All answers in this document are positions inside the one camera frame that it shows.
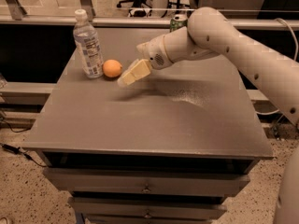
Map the black cable on floor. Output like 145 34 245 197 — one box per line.
0 143 48 168

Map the orange fruit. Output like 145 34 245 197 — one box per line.
103 60 122 77

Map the grey drawer cabinet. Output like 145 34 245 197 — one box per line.
21 27 275 224

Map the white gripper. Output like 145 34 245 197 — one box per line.
117 35 173 87

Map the green soda can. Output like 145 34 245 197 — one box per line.
170 14 188 32

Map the clear plastic water bottle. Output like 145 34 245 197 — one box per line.
73 9 104 78

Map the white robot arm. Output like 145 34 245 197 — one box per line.
118 7 299 126

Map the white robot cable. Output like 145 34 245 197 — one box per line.
255 17 299 116

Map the metal railing frame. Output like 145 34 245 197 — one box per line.
0 0 299 30

